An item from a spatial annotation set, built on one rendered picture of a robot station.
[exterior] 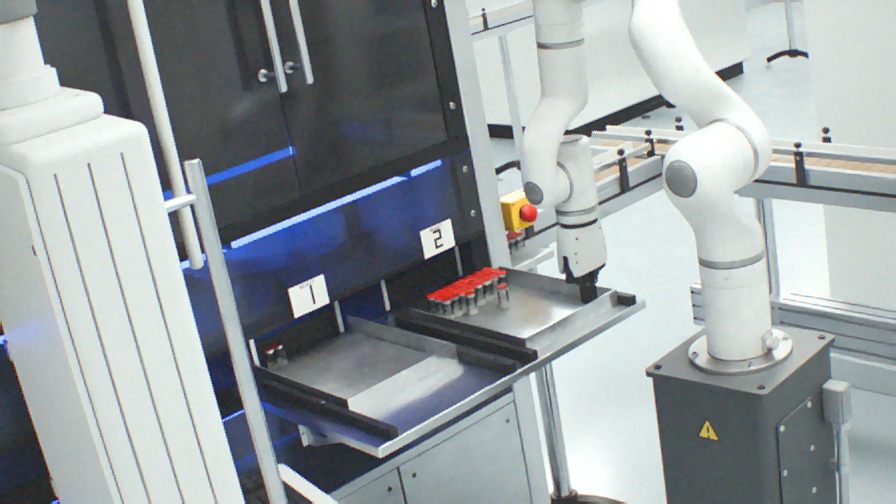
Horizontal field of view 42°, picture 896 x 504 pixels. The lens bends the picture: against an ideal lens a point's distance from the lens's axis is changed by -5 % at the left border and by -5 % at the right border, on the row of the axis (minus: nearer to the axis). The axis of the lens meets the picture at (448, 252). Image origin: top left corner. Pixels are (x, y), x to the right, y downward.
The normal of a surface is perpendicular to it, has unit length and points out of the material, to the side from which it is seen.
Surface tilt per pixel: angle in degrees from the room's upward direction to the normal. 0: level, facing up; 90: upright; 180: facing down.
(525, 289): 0
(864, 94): 90
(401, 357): 0
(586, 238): 92
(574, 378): 0
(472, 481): 90
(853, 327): 90
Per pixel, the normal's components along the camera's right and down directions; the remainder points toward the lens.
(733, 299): -0.22, 0.35
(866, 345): -0.73, 0.33
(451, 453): 0.66, 0.13
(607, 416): -0.18, -0.93
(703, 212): -0.35, 0.86
